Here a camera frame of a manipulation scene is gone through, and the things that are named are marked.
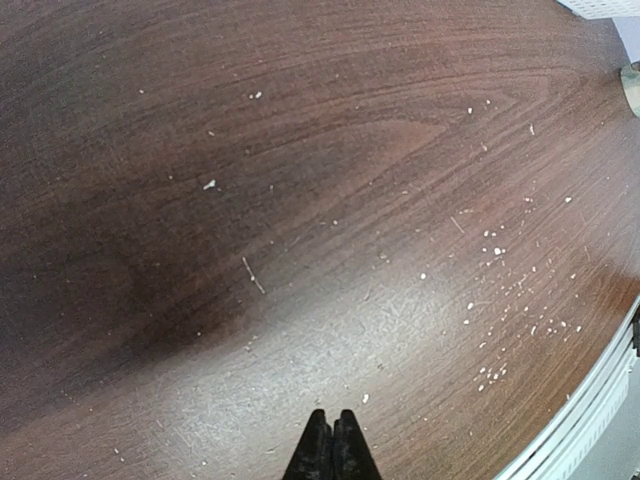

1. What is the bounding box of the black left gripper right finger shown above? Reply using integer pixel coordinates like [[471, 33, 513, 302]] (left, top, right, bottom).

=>
[[332, 410, 382, 480]]

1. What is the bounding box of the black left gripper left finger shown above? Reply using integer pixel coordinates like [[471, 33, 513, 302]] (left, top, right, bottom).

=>
[[282, 409, 333, 480]]

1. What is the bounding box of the white perforated plastic basket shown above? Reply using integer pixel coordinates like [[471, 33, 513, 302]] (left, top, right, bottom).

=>
[[557, 0, 640, 20]]

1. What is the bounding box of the front aluminium rail panel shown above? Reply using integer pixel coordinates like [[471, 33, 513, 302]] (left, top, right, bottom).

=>
[[497, 301, 639, 480]]

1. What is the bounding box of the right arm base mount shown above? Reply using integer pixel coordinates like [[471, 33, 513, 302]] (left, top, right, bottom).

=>
[[631, 308, 640, 358]]

